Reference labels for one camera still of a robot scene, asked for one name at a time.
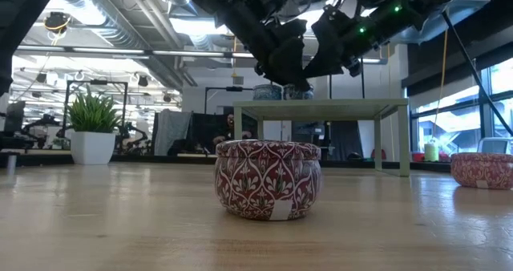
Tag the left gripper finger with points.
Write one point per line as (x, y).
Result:
(294, 62)
(268, 74)

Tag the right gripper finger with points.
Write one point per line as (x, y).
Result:
(330, 42)

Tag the light blue patterned tin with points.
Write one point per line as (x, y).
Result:
(266, 94)

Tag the dark blue patterned tin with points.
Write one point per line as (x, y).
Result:
(290, 95)

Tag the black candlestick holder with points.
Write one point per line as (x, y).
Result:
(330, 88)
(362, 82)

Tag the dark red patterned tin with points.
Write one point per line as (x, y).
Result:
(256, 179)

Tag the pink patterned tin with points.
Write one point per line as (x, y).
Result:
(481, 168)

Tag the pale green candle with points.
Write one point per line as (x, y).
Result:
(431, 152)

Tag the green perforated metal riser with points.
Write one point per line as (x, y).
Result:
(320, 110)

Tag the person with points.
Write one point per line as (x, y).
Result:
(230, 128)

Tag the grey hanging cloth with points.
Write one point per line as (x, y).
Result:
(170, 130)

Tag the red container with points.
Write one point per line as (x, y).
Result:
(418, 157)

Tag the long ceiling light tube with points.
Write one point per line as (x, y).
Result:
(108, 51)

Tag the white office chair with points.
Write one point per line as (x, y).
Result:
(495, 146)

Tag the green plant in white pot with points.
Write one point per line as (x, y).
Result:
(93, 146)

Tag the grey wall speaker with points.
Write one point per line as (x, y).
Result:
(238, 80)

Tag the black camera stand frame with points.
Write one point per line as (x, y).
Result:
(234, 89)

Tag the black aluminium table frame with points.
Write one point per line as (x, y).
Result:
(168, 159)

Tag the silver spiral air duct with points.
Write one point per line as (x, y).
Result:
(120, 32)

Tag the black rig frame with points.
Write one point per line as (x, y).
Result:
(96, 82)

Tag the grey metal post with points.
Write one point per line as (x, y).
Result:
(12, 163)

